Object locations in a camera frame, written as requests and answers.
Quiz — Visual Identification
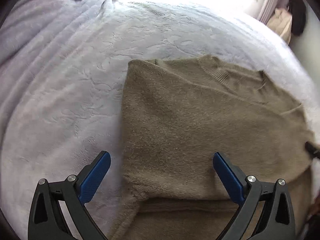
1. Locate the purple fleece blanket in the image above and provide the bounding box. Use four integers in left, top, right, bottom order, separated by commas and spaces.
1, 0, 105, 65

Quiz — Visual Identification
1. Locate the beige hanging bag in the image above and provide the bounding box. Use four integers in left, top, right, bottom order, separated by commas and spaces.
266, 8, 292, 44

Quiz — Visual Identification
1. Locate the brown knit sweater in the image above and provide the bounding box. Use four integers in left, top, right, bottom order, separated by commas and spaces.
107, 55, 314, 239

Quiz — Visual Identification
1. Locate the lavender embossed bedspread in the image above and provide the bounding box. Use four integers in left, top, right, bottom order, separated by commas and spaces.
1, 0, 319, 239

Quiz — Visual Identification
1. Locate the black hanging bag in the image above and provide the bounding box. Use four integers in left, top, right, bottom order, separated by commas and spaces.
289, 0, 306, 36

